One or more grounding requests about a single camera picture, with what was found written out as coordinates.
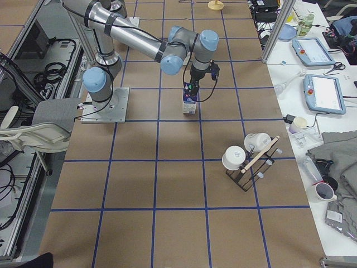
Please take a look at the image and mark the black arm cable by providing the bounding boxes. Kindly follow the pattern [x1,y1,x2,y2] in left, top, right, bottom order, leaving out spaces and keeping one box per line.
[181,55,220,103]

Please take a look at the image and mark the white red mug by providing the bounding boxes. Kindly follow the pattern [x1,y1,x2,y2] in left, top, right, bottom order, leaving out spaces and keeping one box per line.
[315,183,337,202]

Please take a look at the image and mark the blue teach pendant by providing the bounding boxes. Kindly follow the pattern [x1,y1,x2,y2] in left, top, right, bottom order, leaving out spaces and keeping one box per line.
[303,74,346,114]
[291,38,335,66]

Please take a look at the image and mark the grey office chair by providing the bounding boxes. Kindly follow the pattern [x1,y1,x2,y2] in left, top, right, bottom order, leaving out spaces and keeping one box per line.
[1,98,81,175]

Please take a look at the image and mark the clear plastic bottle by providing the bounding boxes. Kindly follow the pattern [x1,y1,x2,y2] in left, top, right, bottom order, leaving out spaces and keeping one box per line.
[298,156,324,184]

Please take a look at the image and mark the white smiley mug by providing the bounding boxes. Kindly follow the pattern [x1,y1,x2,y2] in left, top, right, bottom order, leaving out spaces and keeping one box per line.
[222,146,246,171]

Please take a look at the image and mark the aluminium frame post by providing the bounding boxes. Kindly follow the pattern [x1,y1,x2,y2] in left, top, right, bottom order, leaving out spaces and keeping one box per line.
[261,0,295,63]

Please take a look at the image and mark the black scissors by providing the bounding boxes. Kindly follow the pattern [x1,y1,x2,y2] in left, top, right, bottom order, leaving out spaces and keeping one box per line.
[324,61,346,75]

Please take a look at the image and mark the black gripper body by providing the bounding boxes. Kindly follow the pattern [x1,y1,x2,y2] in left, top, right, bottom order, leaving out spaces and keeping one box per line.
[189,63,220,95]

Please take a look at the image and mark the blue white milk carton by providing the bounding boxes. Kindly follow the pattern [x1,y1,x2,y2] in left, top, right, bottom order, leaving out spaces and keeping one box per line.
[182,82,197,114]

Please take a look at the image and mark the upper blue teach pendant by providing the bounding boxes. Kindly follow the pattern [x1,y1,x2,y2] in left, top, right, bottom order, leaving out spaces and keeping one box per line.
[291,38,335,66]

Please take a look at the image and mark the wooden rack rod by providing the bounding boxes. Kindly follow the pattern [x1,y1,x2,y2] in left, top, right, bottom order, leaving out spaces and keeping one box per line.
[240,136,280,174]

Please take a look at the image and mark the white mug on rack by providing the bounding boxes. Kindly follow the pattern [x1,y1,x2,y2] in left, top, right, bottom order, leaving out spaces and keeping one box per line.
[244,133,271,152]

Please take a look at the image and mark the blue bowl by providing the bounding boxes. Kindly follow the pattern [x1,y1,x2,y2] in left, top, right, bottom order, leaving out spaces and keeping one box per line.
[278,23,297,41]

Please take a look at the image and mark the lower blue teach pendant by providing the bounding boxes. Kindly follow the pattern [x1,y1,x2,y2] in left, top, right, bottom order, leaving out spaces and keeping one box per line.
[303,74,346,114]

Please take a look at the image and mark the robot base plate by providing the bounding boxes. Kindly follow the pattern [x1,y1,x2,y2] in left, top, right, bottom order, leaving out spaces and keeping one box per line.
[80,87,130,123]

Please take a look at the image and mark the white purple cup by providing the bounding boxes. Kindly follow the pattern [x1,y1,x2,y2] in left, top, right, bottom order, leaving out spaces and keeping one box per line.
[288,117,307,134]

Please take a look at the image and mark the green glass jar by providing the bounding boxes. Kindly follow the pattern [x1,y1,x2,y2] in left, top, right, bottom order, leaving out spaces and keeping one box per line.
[296,13,315,37]

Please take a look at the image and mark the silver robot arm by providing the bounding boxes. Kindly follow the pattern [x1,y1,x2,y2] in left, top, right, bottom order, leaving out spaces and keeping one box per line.
[62,1,220,104]

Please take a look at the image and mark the grey cloth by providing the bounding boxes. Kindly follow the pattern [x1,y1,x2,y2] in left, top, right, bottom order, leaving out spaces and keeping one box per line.
[307,131,356,241]

